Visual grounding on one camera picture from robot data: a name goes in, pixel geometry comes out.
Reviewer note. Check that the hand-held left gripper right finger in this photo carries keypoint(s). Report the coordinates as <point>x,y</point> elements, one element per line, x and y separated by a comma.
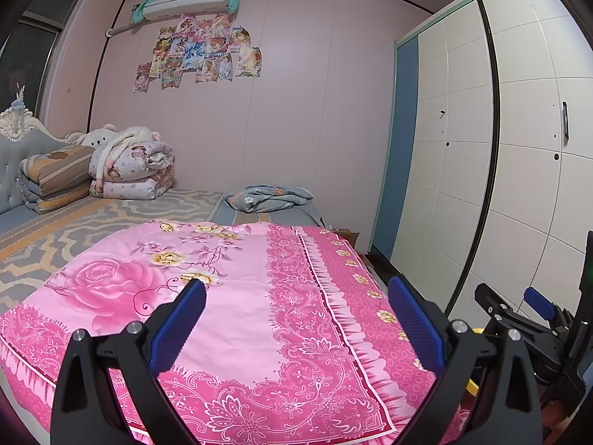
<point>414,320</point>

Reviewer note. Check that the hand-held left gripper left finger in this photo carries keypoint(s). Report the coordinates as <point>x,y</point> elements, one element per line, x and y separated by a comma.
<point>178,315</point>

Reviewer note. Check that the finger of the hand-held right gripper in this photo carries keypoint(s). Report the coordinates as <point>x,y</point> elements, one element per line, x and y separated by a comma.
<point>493,303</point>
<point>539,301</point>

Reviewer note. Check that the yellow rimmed bin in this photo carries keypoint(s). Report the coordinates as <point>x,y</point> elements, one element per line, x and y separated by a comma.
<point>472,385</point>

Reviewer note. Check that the pink floral blanket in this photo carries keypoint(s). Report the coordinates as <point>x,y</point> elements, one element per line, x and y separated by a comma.
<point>278,310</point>

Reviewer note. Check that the cardboard box with raised flaps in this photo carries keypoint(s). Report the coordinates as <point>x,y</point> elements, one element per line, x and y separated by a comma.
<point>347,236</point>

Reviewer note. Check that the grey yellow patterned bed sheet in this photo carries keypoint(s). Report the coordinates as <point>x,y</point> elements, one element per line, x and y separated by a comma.
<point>92,222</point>

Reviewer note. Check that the white and blue wardrobe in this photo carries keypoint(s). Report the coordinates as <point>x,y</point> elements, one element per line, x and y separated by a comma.
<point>463,171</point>

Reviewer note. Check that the plain grey bed sheet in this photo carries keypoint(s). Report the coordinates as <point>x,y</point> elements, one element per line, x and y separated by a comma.
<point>287,219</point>

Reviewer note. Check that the grey floral blanket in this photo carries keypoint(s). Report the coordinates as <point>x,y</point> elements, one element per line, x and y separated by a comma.
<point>268,197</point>

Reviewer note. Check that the floral folded quilt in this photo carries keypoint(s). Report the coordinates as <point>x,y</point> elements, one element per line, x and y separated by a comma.
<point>129,171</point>

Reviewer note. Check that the striped folded quilt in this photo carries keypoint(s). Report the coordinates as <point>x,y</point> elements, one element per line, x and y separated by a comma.
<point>55,181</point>

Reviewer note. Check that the white plush toy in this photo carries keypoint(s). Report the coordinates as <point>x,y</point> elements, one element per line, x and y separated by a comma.
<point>99,138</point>

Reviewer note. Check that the grey tufted headboard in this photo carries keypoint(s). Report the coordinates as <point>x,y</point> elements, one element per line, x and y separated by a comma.
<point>9,171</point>

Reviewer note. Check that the grey air conditioner pipe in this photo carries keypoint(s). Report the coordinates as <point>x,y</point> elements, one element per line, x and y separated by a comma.
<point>120,29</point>

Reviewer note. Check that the dark window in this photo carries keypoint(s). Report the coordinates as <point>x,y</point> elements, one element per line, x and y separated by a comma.
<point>28,65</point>

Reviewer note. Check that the air conditioner with teal cover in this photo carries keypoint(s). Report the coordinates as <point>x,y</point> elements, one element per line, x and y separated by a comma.
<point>185,2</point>

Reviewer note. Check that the cluster of wall posters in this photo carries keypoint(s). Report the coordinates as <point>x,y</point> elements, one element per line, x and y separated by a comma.
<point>199,51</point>

